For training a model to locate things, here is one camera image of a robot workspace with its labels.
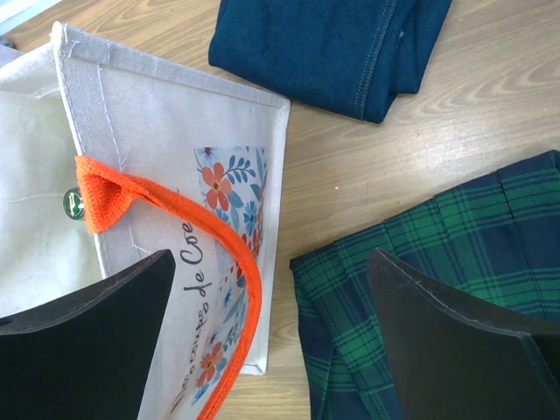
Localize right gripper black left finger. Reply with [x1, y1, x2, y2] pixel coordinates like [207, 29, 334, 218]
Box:
[1, 249, 175, 419]

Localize dark blue folded jeans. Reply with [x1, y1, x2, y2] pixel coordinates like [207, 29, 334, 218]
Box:
[208, 0, 451, 123]

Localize green plaid folded cloth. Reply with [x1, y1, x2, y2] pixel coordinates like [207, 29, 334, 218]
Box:
[290, 150, 559, 419]

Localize green glass bottle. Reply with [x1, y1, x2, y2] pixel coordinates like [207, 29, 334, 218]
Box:
[62, 187, 86, 221]

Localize beige canvas tote bag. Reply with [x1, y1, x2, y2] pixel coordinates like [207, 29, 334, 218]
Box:
[1, 23, 290, 419]

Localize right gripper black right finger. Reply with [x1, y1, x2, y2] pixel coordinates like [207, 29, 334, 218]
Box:
[368, 248, 559, 419]

